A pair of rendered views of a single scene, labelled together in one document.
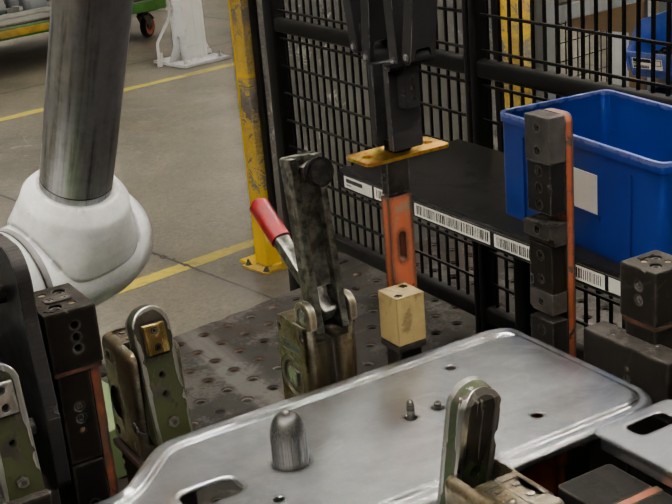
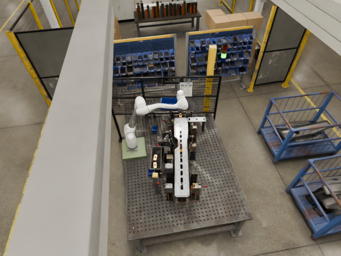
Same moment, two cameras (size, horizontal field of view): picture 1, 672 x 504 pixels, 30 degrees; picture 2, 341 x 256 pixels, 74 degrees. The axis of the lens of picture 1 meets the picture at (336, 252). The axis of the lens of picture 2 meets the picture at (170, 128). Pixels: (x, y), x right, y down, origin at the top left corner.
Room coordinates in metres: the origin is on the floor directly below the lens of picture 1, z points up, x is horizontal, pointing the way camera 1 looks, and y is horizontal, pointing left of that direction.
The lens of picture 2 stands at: (-0.16, 2.04, 3.65)
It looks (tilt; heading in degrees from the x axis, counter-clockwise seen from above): 48 degrees down; 303
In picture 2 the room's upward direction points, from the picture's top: 3 degrees counter-clockwise
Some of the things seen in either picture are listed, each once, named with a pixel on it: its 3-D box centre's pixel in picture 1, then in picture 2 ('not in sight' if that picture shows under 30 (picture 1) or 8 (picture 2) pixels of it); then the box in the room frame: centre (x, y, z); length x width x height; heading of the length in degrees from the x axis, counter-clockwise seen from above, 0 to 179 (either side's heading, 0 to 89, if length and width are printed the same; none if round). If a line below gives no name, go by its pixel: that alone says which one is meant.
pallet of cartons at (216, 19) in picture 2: not in sight; (229, 39); (1.54, -3.67, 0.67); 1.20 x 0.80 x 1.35; 42
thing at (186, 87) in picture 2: not in sight; (185, 89); (1.21, -0.58, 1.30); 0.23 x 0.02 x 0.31; 30
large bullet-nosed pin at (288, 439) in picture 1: (288, 444); not in sight; (0.95, 0.05, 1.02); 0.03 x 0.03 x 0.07
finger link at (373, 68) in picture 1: (387, 102); not in sight; (1.03, -0.05, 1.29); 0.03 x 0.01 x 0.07; 120
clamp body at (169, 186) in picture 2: not in sight; (169, 192); (0.63, 0.94, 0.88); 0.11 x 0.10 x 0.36; 30
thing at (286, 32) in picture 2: not in sight; (280, 51); (0.18, -3.05, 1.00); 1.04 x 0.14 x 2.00; 40
